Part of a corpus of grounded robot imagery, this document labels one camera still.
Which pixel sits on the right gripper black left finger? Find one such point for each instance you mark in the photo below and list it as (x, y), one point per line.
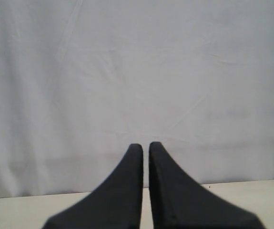
(114, 204)

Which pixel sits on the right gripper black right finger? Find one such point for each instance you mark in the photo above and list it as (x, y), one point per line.
(179, 202)

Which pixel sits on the white backdrop curtain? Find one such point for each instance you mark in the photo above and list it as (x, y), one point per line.
(80, 80)

